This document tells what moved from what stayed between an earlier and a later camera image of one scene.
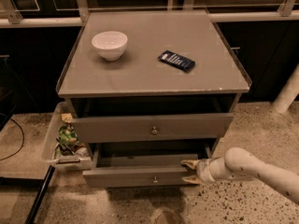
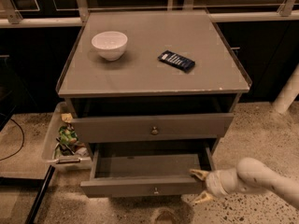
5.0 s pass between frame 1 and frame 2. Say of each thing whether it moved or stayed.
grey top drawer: stayed
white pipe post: stayed
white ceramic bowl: stayed
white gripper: moved
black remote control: stayed
